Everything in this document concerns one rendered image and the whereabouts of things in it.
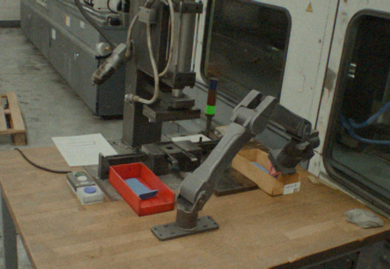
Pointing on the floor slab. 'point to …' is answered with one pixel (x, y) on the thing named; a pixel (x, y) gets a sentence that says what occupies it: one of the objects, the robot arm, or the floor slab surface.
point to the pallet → (18, 132)
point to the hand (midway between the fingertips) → (270, 175)
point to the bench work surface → (298, 229)
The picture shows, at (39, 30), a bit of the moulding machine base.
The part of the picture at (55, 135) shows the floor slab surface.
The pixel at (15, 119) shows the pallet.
